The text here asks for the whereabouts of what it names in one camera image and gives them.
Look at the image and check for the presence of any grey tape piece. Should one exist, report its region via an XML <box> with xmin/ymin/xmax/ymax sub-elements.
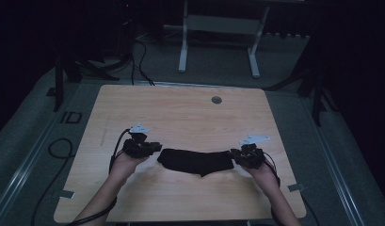
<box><xmin>287</xmin><ymin>183</ymin><xmax>306</xmax><ymax>193</ymax></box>
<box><xmin>56</xmin><ymin>189</ymin><xmax>76</xmax><ymax>200</ymax></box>

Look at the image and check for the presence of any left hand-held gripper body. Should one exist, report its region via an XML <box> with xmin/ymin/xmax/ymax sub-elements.
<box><xmin>121</xmin><ymin>122</ymin><xmax>153</xmax><ymax>159</ymax></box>

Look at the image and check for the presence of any black sock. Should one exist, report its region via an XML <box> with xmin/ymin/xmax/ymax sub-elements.
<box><xmin>156</xmin><ymin>148</ymin><xmax>235</xmax><ymax>178</ymax></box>

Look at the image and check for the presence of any person's left hand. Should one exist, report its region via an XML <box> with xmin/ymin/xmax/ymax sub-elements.
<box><xmin>109</xmin><ymin>153</ymin><xmax>149</xmax><ymax>184</ymax></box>

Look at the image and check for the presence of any black background cable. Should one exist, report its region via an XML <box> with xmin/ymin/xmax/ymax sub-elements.
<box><xmin>129</xmin><ymin>37</ymin><xmax>156</xmax><ymax>87</ymax></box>

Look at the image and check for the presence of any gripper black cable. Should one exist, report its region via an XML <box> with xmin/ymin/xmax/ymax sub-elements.
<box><xmin>263</xmin><ymin>152</ymin><xmax>282</xmax><ymax>226</ymax></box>
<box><xmin>66</xmin><ymin>127</ymin><xmax>132</xmax><ymax>226</ymax></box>

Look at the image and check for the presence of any black floor cable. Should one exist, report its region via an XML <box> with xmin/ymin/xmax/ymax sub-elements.
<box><xmin>30</xmin><ymin>137</ymin><xmax>76</xmax><ymax>226</ymax></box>

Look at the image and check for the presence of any white metal desk frame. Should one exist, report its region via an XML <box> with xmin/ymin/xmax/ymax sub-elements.
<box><xmin>163</xmin><ymin>0</ymin><xmax>307</xmax><ymax>79</ymax></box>

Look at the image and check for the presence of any black metal stand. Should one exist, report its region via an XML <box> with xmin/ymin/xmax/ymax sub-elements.
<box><xmin>45</xmin><ymin>51</ymin><xmax>120</xmax><ymax>113</ymax></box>
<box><xmin>265</xmin><ymin>59</ymin><xmax>339</xmax><ymax>127</ymax></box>

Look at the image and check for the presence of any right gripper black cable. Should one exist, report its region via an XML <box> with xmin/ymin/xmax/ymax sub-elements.
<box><xmin>263</xmin><ymin>152</ymin><xmax>282</xmax><ymax>226</ymax></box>

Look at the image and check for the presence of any person's right hand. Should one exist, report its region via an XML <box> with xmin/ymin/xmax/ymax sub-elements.
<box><xmin>243</xmin><ymin>162</ymin><xmax>281</xmax><ymax>189</ymax></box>

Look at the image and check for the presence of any grey metal floor rail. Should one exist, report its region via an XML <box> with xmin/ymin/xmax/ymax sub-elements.
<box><xmin>0</xmin><ymin>82</ymin><xmax>85</xmax><ymax>220</ymax></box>
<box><xmin>301</xmin><ymin>97</ymin><xmax>367</xmax><ymax>226</ymax></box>

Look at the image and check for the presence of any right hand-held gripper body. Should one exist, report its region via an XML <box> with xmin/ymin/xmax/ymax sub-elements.
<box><xmin>238</xmin><ymin>134</ymin><xmax>271</xmax><ymax>170</ymax></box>

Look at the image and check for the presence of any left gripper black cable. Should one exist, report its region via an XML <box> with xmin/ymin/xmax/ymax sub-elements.
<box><xmin>66</xmin><ymin>127</ymin><xmax>132</xmax><ymax>226</ymax></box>

